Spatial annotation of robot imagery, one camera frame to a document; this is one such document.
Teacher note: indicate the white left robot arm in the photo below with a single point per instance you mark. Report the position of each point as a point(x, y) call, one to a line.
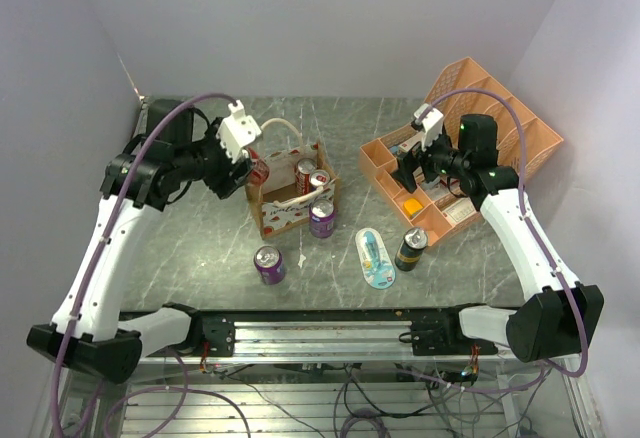
point(86, 333)

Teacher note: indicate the red cola can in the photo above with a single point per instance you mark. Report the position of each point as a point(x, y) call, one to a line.
point(303, 170)
point(260, 172)

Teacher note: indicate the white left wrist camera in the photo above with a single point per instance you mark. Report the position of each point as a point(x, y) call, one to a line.
point(237, 131)

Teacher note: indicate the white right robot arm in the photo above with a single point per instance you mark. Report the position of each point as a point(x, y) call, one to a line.
point(559, 313)

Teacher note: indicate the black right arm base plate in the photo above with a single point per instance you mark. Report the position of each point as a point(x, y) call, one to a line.
point(436, 332)

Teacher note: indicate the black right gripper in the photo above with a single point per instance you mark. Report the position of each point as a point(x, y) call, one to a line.
point(411, 161)

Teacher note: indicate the red cola can in bag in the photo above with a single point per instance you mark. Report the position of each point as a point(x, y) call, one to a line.
point(303, 170)

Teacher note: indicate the black yellow beverage can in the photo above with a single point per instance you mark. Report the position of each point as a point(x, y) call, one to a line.
point(413, 244)

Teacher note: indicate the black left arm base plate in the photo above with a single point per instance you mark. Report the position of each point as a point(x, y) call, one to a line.
point(204, 328)

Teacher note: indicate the aluminium mounting rail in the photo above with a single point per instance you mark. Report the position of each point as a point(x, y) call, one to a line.
point(326, 341)

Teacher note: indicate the white card in organizer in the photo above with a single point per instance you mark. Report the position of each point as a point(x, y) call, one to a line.
point(458, 212)

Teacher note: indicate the yellow block in organizer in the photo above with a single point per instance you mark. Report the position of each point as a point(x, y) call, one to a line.
point(412, 207)

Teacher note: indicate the red white box in organizer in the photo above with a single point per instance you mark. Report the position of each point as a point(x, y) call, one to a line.
point(410, 143)

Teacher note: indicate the blue Red Bull can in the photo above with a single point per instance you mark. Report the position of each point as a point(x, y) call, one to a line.
point(319, 180)

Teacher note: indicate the watermelon canvas bag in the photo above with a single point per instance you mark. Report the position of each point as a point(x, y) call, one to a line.
point(275, 206)

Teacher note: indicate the orange plastic desk organizer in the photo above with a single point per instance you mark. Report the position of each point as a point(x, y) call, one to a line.
point(377, 158)

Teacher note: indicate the purple Fanta can by bag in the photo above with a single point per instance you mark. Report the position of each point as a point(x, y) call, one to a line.
point(321, 218)

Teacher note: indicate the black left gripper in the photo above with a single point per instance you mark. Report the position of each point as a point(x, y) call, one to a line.
point(223, 183)

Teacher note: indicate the blue correction tape package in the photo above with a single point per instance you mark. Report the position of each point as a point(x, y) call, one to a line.
point(376, 265)

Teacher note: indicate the purple Fanta can front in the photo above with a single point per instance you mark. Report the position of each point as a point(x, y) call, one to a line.
point(269, 263)

